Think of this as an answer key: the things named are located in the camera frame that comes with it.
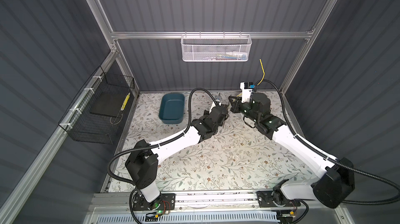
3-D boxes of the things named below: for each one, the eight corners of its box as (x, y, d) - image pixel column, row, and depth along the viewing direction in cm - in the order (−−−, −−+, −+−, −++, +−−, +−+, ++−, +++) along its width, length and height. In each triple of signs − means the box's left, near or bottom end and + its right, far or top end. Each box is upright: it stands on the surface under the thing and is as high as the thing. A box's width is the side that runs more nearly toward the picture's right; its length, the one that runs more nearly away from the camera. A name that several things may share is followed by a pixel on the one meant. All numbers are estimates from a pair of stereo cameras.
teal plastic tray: (158, 123, 105) (156, 118, 100) (164, 98, 120) (162, 93, 115) (183, 123, 105) (182, 118, 100) (186, 98, 120) (185, 93, 115)
